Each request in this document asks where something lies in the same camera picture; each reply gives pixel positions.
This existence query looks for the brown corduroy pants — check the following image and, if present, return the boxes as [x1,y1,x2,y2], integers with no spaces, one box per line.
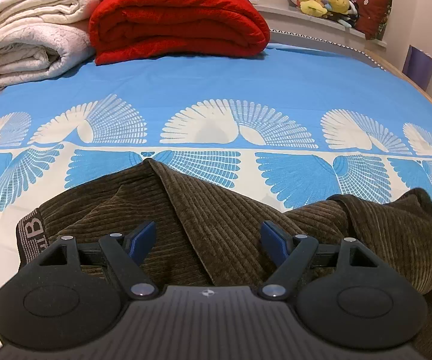
[15,157,432,360]

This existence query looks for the blue white patterned bedsheet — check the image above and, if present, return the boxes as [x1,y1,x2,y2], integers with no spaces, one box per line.
[0,42,432,360]

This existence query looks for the red folded blanket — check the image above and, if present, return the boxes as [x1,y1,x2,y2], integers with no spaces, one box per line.
[89,0,270,65]

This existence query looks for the purple bag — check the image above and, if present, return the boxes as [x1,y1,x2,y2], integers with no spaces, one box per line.
[402,46,432,91]

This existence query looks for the white folded quilt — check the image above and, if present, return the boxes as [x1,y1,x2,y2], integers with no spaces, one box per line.
[0,0,102,88]

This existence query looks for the white windowsill ledge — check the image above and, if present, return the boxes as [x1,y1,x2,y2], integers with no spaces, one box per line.
[255,0,387,50]

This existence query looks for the yellow plush toys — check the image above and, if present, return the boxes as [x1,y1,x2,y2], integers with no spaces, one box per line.
[292,0,356,18]

